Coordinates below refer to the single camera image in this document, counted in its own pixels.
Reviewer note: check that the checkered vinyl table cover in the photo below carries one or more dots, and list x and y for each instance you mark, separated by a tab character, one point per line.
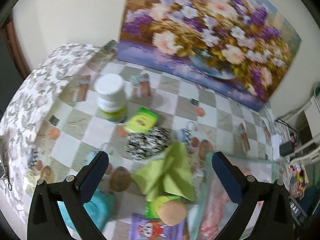
175	100

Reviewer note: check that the colourful patterned bag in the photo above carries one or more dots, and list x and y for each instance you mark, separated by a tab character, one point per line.
298	180

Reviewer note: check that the black power adapter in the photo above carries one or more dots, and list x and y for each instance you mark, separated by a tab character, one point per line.
287	148

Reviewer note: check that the dark cabinet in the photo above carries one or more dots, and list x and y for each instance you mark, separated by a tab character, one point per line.
6	62

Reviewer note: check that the teal plastic box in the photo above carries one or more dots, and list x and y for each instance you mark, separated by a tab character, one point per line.
97	207

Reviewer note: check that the leopard print scrunchie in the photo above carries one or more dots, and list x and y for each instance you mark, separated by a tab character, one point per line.
147	142

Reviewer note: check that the large pink fluffy sock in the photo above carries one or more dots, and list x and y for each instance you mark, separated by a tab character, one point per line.
215	212

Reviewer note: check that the white power adapter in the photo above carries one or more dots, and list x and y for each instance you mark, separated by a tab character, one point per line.
277	142

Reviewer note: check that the floral painting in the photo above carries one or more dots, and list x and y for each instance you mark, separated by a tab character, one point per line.
200	30

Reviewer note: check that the white pill bottle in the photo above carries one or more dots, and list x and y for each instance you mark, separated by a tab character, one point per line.
111	97

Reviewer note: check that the small black scissors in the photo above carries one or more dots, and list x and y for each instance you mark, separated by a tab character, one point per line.
9	186

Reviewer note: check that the round beige sponge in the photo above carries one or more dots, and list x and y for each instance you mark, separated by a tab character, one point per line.
173	213

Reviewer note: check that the white tray with green rim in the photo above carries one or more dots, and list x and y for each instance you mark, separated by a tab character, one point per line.
252	166

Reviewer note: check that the green tissue packet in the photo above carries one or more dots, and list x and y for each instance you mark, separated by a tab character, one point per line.
141	121

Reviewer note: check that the green flat packet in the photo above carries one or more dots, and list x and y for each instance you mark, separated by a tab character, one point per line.
153	205

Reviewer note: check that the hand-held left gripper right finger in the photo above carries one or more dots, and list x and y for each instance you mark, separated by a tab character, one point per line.
225	172

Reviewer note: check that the purple wipes packet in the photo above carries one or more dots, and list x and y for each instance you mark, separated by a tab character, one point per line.
140	230

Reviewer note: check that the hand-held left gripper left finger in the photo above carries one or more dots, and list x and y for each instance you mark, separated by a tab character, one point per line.
95	170

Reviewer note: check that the green cloth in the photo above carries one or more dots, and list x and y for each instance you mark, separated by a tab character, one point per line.
170	172

